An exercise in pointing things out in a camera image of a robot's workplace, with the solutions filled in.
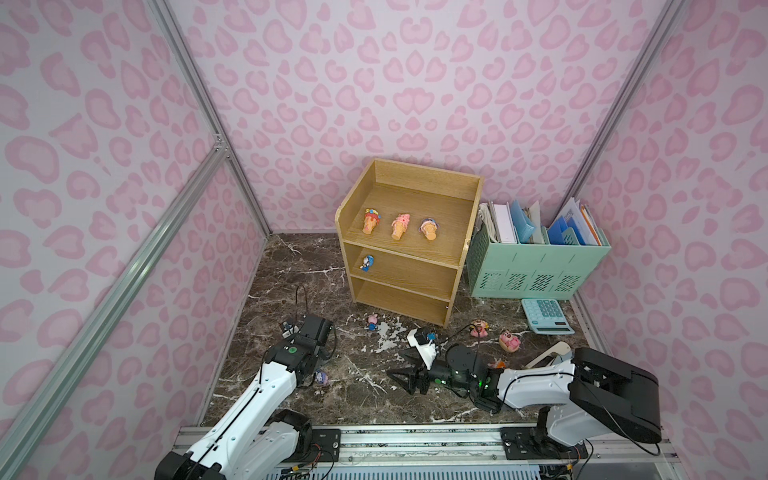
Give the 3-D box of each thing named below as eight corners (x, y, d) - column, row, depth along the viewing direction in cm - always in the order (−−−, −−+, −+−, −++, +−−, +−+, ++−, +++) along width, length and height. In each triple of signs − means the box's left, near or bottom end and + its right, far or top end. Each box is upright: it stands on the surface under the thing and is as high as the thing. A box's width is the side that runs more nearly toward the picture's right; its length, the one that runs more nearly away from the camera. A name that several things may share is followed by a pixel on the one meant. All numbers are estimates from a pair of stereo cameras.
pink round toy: (501, 352, 90) (504, 347, 88) (497, 334, 94) (500, 329, 91) (518, 352, 90) (522, 347, 88) (513, 334, 94) (516, 329, 91)
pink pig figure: (471, 339, 93) (473, 334, 91) (468, 324, 96) (470, 319, 94) (487, 339, 93) (490, 334, 90) (484, 324, 96) (487, 319, 94)
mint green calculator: (532, 334, 94) (535, 330, 92) (522, 302, 101) (524, 298, 99) (569, 334, 94) (573, 330, 92) (556, 302, 101) (560, 298, 99)
